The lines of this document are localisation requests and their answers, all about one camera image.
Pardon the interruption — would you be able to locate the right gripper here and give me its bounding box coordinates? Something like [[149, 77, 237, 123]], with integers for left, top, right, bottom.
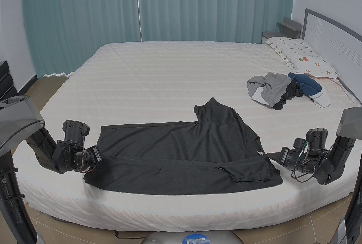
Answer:
[[278, 146, 303, 171]]

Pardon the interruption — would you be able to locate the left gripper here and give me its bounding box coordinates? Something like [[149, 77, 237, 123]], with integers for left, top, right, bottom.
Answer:
[[75, 146, 103, 173]]

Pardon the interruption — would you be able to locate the black T-shirt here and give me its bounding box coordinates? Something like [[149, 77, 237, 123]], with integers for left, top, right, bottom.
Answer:
[[83, 97, 284, 196]]

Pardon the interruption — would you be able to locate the pile of clothes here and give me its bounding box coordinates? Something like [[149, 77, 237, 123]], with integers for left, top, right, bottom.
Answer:
[[247, 72, 331, 110]]

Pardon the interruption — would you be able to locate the bed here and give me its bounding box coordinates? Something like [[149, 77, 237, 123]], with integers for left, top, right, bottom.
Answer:
[[11, 8, 362, 233]]

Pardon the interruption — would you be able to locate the white printed pillow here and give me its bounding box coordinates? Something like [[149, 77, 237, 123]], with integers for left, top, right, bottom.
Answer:
[[262, 37, 340, 79]]

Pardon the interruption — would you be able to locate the black chest of drawers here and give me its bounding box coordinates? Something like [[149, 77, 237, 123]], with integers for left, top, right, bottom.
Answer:
[[0, 60, 19, 100]]

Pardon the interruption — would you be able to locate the grey bedside table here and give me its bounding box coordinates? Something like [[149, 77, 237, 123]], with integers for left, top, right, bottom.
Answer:
[[262, 17, 301, 44]]

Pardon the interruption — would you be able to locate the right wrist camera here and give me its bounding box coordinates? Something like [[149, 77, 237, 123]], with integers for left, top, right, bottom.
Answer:
[[293, 138, 308, 151]]

